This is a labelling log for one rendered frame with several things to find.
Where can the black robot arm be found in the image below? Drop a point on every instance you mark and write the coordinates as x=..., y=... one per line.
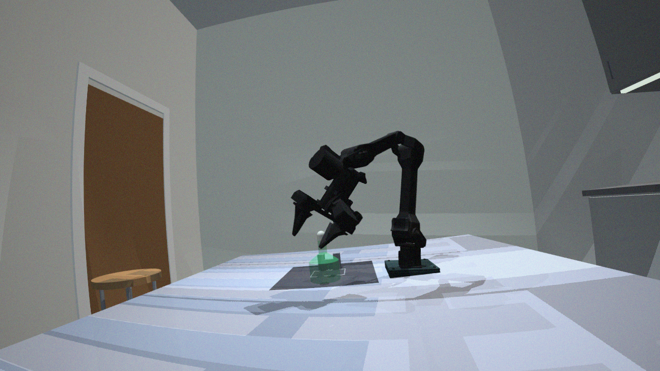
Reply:
x=406, y=226

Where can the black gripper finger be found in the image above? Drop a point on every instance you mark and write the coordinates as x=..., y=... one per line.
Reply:
x=331, y=233
x=300, y=217

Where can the green glass bottle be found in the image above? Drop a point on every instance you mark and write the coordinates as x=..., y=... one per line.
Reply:
x=324, y=267

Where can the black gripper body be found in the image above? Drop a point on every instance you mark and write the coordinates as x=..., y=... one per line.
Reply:
x=309, y=204

